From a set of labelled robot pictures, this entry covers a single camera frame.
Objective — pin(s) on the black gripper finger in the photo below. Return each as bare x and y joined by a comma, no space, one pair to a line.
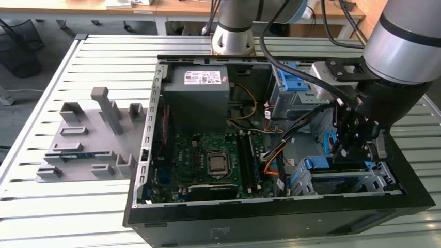
351,126
368,152

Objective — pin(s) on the hard disk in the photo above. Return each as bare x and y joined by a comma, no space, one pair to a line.
317,163

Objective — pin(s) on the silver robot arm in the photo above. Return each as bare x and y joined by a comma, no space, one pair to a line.
400,51

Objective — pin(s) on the silver disk bay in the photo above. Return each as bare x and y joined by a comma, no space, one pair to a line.
344,177

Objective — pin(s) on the silver optical drive cage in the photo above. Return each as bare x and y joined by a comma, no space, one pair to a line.
300,103

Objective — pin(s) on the blue plastic drive latch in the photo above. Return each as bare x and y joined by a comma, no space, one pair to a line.
292,84

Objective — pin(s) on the black RAM slot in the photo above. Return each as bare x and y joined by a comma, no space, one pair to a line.
245,160

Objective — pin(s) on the brown wooden cabinet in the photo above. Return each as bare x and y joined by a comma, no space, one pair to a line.
371,10

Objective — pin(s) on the CPU socket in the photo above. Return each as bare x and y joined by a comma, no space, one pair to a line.
217,151

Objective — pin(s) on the silver CPU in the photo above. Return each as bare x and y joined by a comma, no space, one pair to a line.
217,163

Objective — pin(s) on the black PC case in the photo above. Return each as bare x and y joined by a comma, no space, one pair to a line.
241,219

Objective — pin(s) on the grey power supply unit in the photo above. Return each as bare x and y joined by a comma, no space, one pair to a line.
196,108

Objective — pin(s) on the green motherboard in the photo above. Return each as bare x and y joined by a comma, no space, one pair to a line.
192,155

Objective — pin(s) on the black graphics card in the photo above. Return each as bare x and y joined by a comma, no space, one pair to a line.
212,193

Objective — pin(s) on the grey parts rack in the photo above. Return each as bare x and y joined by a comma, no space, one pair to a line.
90,134

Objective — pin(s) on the small white box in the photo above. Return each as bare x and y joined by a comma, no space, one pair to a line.
142,2

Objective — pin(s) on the RAM stick with blue label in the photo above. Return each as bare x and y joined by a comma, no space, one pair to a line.
78,155

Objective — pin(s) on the large white box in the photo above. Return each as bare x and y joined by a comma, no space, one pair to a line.
119,4

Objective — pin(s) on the black mesh wastebasket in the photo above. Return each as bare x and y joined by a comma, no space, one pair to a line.
20,59

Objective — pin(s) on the grey stand foot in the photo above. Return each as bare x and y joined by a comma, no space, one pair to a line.
7,99

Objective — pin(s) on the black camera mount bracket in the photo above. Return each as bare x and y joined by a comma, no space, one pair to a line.
333,67

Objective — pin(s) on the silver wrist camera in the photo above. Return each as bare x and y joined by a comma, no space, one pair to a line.
320,75

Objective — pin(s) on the wooden desk white frame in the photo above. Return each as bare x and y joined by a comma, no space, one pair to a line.
344,19
86,6

